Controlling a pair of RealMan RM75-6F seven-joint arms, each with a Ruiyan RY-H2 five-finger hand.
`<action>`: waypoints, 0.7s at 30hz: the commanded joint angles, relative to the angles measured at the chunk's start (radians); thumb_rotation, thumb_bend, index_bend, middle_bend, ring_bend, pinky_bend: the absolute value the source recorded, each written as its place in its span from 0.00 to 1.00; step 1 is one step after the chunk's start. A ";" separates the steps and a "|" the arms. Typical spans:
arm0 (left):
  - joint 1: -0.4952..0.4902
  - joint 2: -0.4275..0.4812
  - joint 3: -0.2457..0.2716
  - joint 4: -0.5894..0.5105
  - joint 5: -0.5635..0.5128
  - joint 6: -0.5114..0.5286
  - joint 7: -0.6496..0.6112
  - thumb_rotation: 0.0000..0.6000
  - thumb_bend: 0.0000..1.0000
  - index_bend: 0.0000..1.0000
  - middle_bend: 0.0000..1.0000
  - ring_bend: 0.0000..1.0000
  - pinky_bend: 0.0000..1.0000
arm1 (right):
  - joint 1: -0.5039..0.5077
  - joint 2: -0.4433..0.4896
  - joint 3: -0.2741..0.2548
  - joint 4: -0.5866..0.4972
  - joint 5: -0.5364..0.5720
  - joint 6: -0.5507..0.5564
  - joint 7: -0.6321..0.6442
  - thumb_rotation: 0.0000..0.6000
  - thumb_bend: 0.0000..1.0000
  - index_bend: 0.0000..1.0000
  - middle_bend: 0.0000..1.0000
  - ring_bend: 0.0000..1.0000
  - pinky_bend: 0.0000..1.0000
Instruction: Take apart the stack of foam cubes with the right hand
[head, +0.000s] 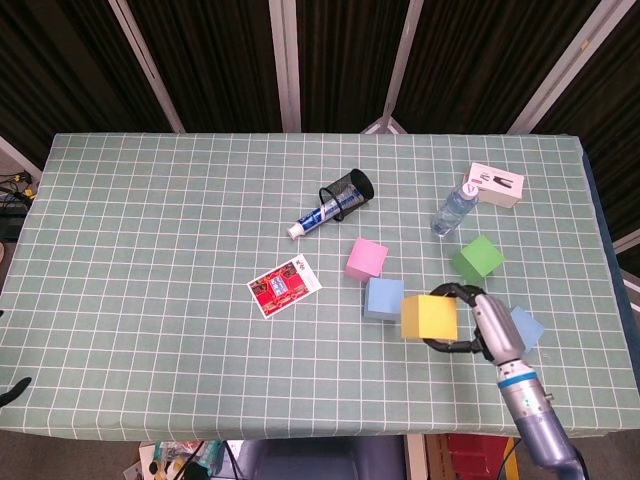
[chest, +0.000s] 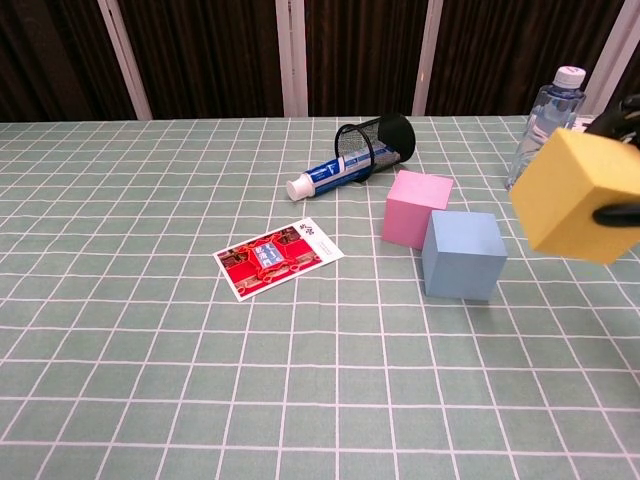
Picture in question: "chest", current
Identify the black mesh pen holder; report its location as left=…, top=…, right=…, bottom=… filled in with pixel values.
left=333, top=112, right=417, bottom=183

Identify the white frame post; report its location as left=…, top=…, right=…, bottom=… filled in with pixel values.
left=411, top=0, right=445, bottom=117
left=582, top=0, right=640, bottom=116
left=274, top=0, right=310, bottom=118
left=96, top=0, right=153, bottom=122

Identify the pink foam cube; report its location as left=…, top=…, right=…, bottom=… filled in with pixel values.
left=381, top=169, right=455, bottom=251

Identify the yellow foam cube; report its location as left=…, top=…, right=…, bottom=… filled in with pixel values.
left=508, top=126, right=640, bottom=267

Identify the red white card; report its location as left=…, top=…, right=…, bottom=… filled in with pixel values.
left=212, top=216, right=346, bottom=303

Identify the green checked tablecloth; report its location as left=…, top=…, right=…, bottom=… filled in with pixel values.
left=0, top=114, right=640, bottom=480

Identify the clear plastic water bottle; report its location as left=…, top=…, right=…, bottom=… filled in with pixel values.
left=504, top=65, right=588, bottom=192

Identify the blue white toothpaste tube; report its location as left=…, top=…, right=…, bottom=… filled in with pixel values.
left=285, top=146, right=402, bottom=203

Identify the blue foam cube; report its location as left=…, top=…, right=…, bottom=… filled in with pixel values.
left=420, top=209, right=510, bottom=304

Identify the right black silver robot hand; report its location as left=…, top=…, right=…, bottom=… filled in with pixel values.
left=584, top=93, right=640, bottom=229

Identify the dark brown curtain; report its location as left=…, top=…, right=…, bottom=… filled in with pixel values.
left=0, top=0, right=640, bottom=124

